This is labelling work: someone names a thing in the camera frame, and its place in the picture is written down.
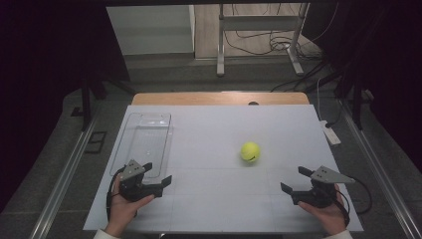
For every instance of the wooden table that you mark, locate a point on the wooden table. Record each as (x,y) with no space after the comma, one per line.
(199,98)

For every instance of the black stand leg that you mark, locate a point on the black stand leg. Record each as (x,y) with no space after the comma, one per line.
(86,103)
(357,106)

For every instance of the aluminium floor rail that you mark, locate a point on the aluminium floor rail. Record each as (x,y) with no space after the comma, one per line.
(63,179)
(381,172)

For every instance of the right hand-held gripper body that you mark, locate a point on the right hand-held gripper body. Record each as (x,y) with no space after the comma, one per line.
(323,192)

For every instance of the white power strip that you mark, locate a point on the white power strip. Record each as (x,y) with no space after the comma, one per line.
(330,133)

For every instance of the person's right hand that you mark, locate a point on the person's right hand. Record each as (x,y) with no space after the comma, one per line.
(328,219)

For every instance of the person's left hand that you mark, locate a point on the person's left hand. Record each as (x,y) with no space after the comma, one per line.
(122,212)

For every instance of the clear plastic tray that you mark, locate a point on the clear plastic tray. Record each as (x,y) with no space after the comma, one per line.
(146,142)

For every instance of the black curtain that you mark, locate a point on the black curtain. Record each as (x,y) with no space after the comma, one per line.
(391,66)
(49,66)

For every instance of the white metal stand frame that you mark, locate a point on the white metal stand frame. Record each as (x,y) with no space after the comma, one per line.
(258,22)

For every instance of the yellow tennis ball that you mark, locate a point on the yellow tennis ball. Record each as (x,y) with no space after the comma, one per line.
(250,151)

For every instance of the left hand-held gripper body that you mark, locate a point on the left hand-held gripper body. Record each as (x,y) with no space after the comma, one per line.
(132,186)

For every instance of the white cabinet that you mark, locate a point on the white cabinet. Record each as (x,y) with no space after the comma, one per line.
(149,30)

